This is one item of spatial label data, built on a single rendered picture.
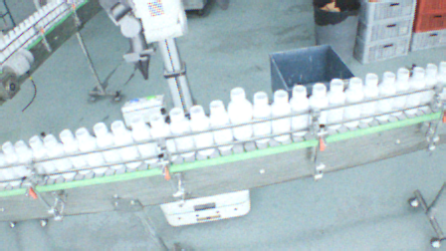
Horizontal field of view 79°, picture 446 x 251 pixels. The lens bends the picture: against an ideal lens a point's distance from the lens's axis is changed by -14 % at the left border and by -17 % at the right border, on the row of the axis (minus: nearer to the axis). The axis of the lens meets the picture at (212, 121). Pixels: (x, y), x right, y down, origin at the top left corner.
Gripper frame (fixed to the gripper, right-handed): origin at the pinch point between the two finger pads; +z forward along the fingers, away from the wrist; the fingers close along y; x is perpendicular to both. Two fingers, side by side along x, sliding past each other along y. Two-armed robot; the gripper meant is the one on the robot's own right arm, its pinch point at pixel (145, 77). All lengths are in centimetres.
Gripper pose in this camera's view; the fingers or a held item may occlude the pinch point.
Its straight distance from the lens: 106.4
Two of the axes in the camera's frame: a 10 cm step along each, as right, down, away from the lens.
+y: 9.8, -1.8, -0.3
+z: 1.8, 9.2, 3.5
